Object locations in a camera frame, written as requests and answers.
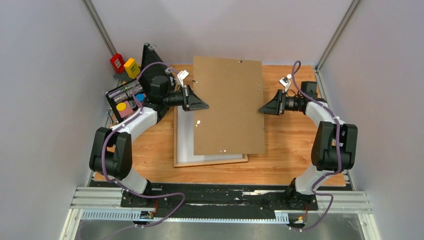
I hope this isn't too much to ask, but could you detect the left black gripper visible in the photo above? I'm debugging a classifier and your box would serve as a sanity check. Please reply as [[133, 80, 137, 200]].
[[162, 84, 208, 112]]

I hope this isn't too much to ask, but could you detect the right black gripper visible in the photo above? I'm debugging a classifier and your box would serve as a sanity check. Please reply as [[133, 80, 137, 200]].
[[258, 89, 301, 116]]

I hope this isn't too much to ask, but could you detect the photo print white border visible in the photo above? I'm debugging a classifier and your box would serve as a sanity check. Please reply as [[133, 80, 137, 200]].
[[176, 107, 247, 163]]

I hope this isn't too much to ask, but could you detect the brown cardboard backing sheet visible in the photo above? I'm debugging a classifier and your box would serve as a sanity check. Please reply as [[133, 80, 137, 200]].
[[192, 56, 266, 155]]

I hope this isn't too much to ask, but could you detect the wooden picture frame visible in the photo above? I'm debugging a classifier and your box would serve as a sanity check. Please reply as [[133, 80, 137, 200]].
[[172, 105, 249, 169]]

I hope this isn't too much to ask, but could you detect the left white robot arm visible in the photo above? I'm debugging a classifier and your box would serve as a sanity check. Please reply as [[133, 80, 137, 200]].
[[89, 75, 209, 207]]

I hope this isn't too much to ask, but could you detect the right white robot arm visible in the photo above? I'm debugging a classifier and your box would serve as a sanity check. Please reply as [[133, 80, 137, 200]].
[[258, 81, 358, 209]]

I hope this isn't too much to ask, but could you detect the blue round disc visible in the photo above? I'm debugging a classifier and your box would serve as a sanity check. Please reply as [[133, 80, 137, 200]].
[[135, 93, 145, 102]]

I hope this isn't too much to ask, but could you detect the black open toy case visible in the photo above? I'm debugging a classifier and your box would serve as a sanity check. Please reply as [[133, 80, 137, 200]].
[[105, 43, 162, 123]]

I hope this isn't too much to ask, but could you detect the yellow toy house block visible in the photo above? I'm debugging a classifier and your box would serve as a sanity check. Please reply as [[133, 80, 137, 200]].
[[123, 57, 141, 79]]

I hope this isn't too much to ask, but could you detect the yellow round disc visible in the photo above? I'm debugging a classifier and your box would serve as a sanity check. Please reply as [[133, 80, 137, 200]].
[[116, 102, 127, 112]]

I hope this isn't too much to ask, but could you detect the red toy house block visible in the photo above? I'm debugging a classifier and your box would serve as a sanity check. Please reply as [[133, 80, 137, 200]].
[[109, 53, 125, 74]]

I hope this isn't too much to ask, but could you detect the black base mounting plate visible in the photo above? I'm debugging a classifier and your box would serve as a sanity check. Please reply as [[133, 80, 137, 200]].
[[120, 182, 318, 220]]

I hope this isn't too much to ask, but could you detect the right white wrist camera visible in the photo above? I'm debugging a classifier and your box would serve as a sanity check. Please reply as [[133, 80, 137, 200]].
[[279, 74, 292, 93]]

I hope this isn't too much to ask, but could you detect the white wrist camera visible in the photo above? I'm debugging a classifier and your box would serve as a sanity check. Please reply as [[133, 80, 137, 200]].
[[279, 74, 292, 93], [177, 69, 190, 87]]

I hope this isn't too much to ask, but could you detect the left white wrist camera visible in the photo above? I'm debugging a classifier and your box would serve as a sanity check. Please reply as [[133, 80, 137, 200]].
[[177, 69, 190, 87]]

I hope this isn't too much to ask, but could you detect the aluminium rail frame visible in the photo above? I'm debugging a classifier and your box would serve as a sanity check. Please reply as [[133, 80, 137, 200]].
[[60, 183, 380, 240]]

